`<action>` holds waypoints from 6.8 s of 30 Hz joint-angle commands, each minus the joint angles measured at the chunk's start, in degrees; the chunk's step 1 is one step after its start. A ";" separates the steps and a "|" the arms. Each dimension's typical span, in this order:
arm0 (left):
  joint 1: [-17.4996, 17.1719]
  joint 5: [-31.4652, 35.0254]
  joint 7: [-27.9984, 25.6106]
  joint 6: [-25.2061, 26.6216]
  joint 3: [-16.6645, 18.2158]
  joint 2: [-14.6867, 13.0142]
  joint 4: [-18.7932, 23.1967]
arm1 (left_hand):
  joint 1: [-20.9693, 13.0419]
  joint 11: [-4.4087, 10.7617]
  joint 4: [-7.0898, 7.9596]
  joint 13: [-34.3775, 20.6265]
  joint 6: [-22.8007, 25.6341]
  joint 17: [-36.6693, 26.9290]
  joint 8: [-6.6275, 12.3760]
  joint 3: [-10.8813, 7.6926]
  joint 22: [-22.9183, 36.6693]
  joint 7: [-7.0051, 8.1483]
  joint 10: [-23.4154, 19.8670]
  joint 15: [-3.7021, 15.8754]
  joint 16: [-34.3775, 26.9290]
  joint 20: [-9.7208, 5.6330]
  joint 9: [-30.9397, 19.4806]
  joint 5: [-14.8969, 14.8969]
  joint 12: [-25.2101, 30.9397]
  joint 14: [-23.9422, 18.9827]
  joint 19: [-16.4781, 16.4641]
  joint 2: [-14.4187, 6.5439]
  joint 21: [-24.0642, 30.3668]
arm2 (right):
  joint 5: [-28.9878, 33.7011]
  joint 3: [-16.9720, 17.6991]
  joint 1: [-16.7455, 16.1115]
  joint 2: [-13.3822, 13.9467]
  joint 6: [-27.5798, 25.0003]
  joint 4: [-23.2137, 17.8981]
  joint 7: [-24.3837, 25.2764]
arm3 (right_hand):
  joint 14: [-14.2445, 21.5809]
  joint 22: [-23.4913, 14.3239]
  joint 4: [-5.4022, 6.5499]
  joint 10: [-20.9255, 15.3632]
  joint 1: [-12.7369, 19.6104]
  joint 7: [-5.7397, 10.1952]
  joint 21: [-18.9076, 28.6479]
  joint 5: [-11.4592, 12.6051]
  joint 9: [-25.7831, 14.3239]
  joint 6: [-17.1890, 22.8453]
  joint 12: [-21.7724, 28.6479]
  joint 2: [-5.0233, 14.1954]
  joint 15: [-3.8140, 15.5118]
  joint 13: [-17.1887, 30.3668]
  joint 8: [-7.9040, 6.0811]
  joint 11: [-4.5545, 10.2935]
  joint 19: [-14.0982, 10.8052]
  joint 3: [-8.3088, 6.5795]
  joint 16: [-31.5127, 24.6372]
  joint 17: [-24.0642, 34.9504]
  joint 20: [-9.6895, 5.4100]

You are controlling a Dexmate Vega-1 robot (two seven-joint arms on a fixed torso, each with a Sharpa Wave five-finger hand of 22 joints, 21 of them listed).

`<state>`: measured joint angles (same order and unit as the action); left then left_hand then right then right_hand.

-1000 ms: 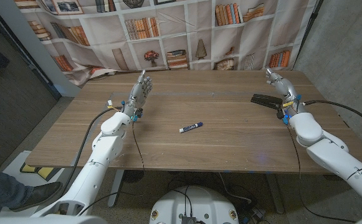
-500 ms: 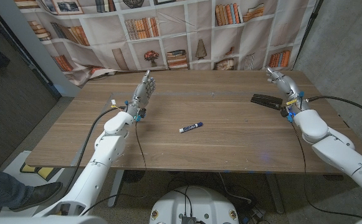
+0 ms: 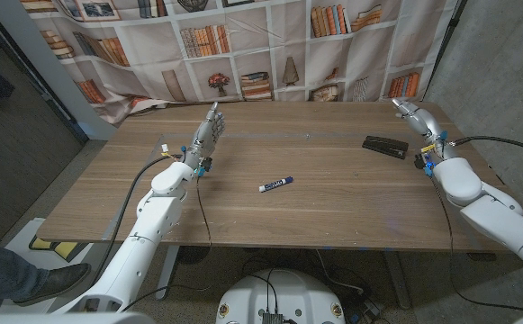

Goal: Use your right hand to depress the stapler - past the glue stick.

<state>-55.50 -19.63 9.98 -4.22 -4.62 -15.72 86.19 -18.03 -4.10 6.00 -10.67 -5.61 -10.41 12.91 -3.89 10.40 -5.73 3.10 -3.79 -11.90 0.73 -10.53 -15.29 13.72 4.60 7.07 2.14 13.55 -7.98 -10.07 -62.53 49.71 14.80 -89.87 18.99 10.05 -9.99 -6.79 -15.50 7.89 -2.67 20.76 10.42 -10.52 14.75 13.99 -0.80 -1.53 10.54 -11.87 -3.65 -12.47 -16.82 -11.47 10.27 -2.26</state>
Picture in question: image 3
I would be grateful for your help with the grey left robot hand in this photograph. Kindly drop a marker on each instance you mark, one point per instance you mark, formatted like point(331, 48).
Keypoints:
point(204, 139)

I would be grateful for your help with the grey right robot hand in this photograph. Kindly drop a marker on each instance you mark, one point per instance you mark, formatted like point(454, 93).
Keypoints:
point(427, 128)

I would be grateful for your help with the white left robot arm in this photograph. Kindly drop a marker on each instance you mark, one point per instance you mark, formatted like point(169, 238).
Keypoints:
point(153, 225)

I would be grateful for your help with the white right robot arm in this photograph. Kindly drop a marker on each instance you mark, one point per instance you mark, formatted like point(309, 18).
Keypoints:
point(490, 211)

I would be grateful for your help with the black stapler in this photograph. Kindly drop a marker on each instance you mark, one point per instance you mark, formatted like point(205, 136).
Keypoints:
point(385, 146)

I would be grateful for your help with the blue and white marker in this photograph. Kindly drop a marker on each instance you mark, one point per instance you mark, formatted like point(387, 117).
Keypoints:
point(275, 184)

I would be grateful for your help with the black backdrop stand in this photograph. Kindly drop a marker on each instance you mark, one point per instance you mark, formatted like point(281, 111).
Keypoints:
point(445, 45)

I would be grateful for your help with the printed bookshelf backdrop cloth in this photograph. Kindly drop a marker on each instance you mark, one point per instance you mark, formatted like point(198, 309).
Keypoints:
point(252, 58)

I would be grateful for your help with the grey metal table leg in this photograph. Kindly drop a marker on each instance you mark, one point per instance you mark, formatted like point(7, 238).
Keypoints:
point(397, 279)
point(167, 274)

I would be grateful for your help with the yellow pad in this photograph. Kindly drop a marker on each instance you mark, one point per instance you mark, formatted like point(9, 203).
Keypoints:
point(65, 249)

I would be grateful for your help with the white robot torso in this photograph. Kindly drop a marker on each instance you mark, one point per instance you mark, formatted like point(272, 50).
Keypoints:
point(288, 297)

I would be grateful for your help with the dark leather shoe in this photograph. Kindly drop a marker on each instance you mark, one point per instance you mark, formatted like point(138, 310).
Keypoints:
point(58, 281)

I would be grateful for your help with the white floor platform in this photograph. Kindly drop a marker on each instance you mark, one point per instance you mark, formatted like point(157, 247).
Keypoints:
point(22, 240)

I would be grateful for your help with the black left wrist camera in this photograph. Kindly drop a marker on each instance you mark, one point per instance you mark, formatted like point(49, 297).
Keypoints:
point(206, 165)

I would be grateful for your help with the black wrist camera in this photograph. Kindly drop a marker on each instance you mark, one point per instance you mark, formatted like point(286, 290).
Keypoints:
point(420, 161)
point(206, 165)

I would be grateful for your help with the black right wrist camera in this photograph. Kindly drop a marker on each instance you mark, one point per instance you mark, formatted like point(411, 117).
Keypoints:
point(420, 161)

